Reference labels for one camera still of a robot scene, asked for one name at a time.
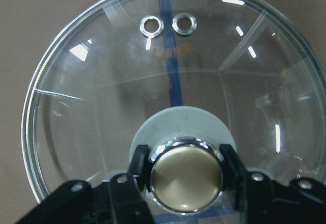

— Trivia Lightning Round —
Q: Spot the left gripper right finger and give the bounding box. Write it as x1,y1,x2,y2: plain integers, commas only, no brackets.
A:
219,144,325,223

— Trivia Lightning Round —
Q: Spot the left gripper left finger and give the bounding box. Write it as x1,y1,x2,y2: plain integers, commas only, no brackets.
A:
18,145,153,223

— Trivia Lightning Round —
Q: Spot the glass pot lid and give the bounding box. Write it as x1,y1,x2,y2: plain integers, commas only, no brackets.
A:
21,0,326,213

